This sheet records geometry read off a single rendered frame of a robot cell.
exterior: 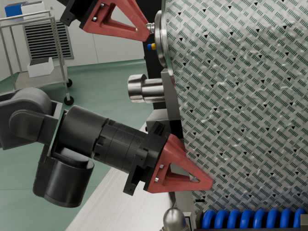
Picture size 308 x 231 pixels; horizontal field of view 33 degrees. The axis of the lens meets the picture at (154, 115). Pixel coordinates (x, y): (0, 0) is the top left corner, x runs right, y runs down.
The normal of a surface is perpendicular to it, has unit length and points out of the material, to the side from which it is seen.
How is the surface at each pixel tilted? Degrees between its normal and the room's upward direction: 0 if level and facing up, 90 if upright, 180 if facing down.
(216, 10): 55
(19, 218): 0
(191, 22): 65
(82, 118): 37
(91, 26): 106
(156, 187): 100
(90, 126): 51
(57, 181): 78
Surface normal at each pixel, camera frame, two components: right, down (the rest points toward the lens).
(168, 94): -0.24, 0.33
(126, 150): -0.07, -0.10
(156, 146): 0.30, -0.86
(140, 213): -0.16, -0.94
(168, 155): 0.11, 0.45
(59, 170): -0.37, 0.09
